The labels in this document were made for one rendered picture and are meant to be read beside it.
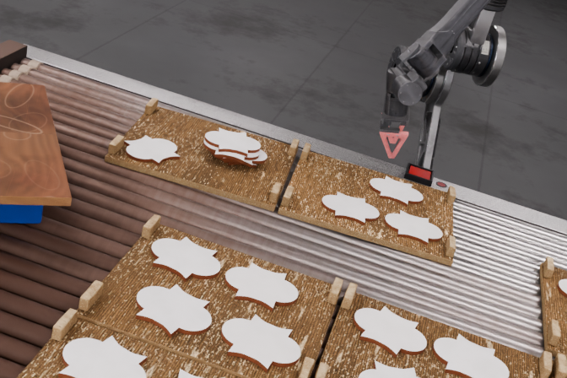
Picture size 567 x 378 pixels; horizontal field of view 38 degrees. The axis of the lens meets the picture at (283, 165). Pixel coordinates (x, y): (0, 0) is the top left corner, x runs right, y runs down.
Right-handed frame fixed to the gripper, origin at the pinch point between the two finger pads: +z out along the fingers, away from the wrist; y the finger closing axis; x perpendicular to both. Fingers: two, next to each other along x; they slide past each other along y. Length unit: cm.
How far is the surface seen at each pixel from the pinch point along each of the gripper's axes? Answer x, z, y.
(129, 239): -51, 5, 50
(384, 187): -1.0, 11.2, -0.2
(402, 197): 3.8, 12.2, 2.4
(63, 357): -48, 3, 91
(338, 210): -11.0, 9.5, 18.4
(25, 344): -56, 4, 88
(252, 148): -33.6, 0.9, 6.9
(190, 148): -49.3, 2.3, 6.6
